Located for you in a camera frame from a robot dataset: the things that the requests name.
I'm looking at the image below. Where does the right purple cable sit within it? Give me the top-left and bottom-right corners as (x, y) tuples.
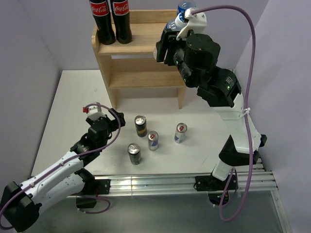
(191, 5), (257, 222)

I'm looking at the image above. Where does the black can near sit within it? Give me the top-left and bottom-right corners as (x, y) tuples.
(127, 143), (142, 165)

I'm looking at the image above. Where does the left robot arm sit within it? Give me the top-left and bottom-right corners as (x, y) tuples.
(0, 103), (125, 233)

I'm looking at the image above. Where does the aluminium rail front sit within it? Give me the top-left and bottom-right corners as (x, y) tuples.
(26, 171), (279, 199)

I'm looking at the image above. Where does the black can far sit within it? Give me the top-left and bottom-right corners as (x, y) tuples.
(134, 115), (147, 137)

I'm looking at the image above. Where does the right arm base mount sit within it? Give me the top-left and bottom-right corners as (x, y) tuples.
(193, 175), (238, 206)

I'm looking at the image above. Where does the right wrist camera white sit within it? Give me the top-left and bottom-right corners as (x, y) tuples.
(176, 8), (207, 41)

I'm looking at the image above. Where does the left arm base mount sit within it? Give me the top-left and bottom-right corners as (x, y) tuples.
(74, 179), (111, 215)

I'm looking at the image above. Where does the right cola bottle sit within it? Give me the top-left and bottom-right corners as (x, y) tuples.
(110, 0), (132, 44)

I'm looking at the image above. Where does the silver blue can right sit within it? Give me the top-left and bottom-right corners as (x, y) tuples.
(174, 122), (188, 143)

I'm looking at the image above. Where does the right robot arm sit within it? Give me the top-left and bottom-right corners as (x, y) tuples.
(155, 29), (267, 181)

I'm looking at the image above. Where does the left cola bottle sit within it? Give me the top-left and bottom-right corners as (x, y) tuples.
(89, 0), (116, 45)

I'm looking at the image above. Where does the purple cable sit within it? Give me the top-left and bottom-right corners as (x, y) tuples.
(0, 103), (121, 230)
(191, 5), (257, 222)

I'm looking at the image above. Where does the silver blue can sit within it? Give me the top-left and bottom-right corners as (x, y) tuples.
(148, 131), (159, 150)
(174, 122), (188, 143)

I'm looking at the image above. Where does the cola bottle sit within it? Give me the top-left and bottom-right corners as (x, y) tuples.
(110, 0), (132, 44)
(89, 0), (116, 45)

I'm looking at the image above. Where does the black can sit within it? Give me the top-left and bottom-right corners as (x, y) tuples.
(127, 143), (142, 165)
(134, 115), (147, 137)

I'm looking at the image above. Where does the wooden two-tier shelf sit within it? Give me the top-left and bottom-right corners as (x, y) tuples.
(91, 9), (186, 109)

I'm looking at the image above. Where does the aluminium rail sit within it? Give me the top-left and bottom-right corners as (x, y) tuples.
(225, 68), (265, 173)
(26, 171), (279, 199)

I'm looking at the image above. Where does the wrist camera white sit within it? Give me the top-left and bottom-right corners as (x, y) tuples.
(176, 8), (207, 41)
(83, 102), (104, 121)

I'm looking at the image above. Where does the aluminium rail right side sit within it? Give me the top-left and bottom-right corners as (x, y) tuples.
(225, 68), (265, 173)

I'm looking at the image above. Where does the water bottle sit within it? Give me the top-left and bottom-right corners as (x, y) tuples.
(177, 0), (196, 15)
(153, 13), (187, 58)

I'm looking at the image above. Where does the silver blue can centre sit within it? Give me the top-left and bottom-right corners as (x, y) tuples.
(148, 131), (159, 150)

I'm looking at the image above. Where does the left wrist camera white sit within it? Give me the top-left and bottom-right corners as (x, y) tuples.
(83, 102), (104, 121)

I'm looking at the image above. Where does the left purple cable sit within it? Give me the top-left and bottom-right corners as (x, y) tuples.
(0, 103), (121, 230)

